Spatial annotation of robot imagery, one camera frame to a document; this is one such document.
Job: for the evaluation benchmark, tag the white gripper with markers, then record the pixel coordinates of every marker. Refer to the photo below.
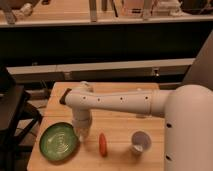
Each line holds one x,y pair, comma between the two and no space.
82,121

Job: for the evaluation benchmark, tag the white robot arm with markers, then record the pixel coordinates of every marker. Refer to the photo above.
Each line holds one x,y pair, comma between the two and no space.
188,114

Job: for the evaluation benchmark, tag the green ceramic bowl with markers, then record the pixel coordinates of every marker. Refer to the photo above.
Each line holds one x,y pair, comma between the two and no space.
58,142

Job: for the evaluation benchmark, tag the black flat bar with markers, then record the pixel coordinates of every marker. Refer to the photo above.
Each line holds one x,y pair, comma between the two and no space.
62,99

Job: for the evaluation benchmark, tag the orange carrot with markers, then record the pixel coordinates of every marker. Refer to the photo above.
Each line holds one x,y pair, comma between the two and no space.
102,145

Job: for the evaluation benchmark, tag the black side stand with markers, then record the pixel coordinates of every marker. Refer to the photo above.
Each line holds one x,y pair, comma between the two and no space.
17,118

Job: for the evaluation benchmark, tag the white cup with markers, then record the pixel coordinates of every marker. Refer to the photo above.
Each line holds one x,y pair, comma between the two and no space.
140,142

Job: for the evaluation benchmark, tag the grey metal rail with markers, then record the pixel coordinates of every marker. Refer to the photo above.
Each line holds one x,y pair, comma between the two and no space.
105,70

